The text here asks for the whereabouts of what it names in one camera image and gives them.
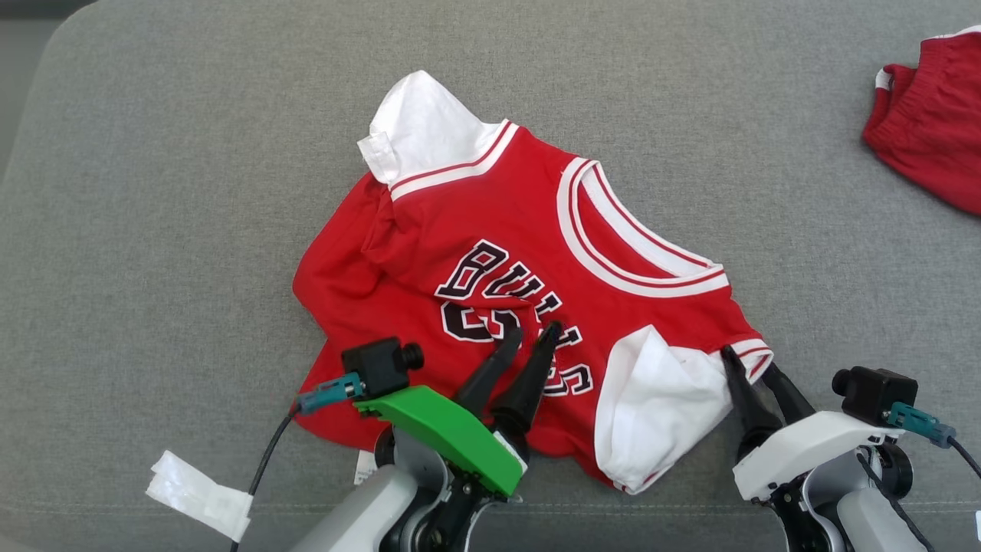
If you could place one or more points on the teal camera connector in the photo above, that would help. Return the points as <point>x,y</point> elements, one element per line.
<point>329,392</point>
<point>920,425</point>

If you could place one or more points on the teal right camera connector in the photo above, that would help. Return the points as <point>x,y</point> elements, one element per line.
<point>920,425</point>

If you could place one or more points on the red shorts with white stripe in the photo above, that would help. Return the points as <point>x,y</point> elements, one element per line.
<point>935,130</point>

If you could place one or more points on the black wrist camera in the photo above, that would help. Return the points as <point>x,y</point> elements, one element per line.
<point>379,366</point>
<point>874,392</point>

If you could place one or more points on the grey fabric sofa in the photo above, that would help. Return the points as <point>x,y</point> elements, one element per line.
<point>191,230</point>

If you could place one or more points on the teal left camera connector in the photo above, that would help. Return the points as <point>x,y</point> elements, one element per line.
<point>329,392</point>

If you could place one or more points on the red Bulls jersey white sleeves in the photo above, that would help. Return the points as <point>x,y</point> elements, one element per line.
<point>498,215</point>

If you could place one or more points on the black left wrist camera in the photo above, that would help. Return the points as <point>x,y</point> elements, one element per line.
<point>379,366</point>

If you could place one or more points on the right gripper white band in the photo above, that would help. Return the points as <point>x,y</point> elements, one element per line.
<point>805,448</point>

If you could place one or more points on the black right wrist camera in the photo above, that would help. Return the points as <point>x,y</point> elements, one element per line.
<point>874,392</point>

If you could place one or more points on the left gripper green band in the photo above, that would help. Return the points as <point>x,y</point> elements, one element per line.
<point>452,433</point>

